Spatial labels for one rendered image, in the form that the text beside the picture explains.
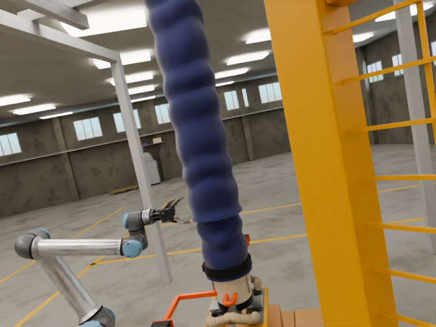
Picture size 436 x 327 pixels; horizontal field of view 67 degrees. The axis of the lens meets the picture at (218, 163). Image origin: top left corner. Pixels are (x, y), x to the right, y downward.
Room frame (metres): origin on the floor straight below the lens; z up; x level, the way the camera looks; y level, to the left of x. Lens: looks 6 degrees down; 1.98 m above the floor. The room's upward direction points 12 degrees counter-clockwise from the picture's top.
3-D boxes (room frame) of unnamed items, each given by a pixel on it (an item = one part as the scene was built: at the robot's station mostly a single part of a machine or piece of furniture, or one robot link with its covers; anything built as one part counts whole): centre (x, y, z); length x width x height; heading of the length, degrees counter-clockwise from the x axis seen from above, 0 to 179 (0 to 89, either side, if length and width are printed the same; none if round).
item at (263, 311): (1.48, -0.04, 1.14); 0.34 x 0.10 x 0.05; 170
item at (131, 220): (1.84, 0.52, 1.57); 0.12 x 0.09 x 0.10; 80
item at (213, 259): (1.50, 0.05, 1.84); 0.22 x 0.22 x 1.04
